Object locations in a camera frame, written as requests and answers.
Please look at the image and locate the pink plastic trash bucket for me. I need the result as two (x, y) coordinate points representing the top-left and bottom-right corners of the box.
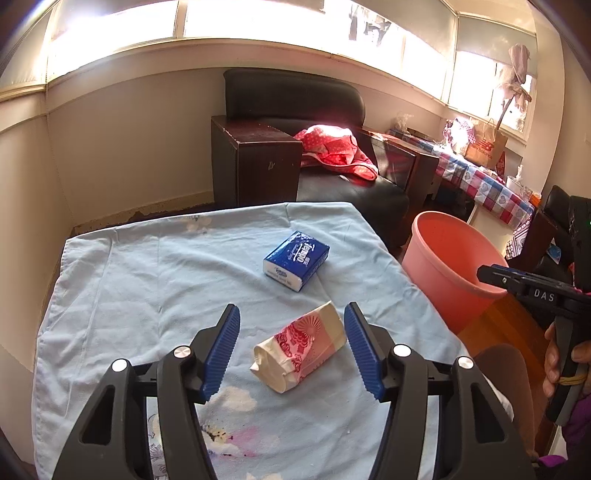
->
(402, 211), (507, 334)

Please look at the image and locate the person's right hand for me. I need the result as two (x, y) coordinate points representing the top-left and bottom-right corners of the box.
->
(542, 321), (591, 400)

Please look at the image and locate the plaid tablecloth side table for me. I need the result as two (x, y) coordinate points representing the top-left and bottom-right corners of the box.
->
(389, 129), (534, 259)

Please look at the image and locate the brown paper shopping bag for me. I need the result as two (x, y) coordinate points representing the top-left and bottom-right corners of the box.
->
(465, 121), (508, 170)

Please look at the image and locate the light blue floral tablecloth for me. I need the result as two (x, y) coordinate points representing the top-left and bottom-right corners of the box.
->
(32, 203), (466, 479)

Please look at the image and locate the red white paper cup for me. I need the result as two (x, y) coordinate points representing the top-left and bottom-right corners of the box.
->
(249, 302), (346, 394)

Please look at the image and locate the pink cloth on pole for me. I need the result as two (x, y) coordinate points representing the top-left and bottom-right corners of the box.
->
(496, 44), (532, 130)

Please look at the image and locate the blue Tempo tissue pack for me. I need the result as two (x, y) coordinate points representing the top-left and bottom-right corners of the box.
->
(263, 231), (329, 292)

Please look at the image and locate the red polka dot cloth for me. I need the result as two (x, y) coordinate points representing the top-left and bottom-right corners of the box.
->
(294, 124), (379, 182)

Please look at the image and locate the black leather armchair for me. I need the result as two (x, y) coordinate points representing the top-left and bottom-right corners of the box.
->
(211, 68), (438, 250)

